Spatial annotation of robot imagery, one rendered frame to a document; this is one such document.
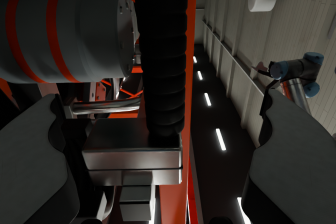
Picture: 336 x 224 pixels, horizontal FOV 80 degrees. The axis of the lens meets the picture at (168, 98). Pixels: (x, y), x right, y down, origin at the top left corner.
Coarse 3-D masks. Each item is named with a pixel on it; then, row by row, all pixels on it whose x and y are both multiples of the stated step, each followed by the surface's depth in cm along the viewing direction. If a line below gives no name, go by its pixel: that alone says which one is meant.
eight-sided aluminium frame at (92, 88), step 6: (72, 84) 54; (78, 84) 56; (84, 84) 54; (90, 84) 54; (72, 90) 54; (78, 90) 56; (84, 90) 54; (90, 90) 54; (72, 96) 53; (78, 96) 56; (84, 96) 53; (90, 96) 54; (78, 114) 53; (84, 114) 52; (90, 114) 53
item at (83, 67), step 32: (0, 0) 25; (32, 0) 25; (64, 0) 25; (96, 0) 26; (0, 32) 25; (32, 32) 25; (64, 32) 25; (96, 32) 26; (128, 32) 33; (0, 64) 27; (32, 64) 27; (64, 64) 27; (96, 64) 28; (128, 64) 31
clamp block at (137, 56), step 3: (135, 42) 48; (138, 42) 47; (135, 45) 47; (138, 45) 47; (135, 48) 47; (138, 48) 47; (135, 51) 48; (138, 51) 48; (135, 54) 48; (138, 54) 48; (135, 57) 49; (138, 57) 48; (138, 60) 49
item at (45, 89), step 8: (16, 88) 33; (24, 88) 33; (32, 88) 33; (40, 88) 34; (48, 88) 36; (56, 88) 39; (16, 96) 34; (24, 96) 34; (32, 96) 34; (40, 96) 34; (24, 104) 35; (32, 104) 35
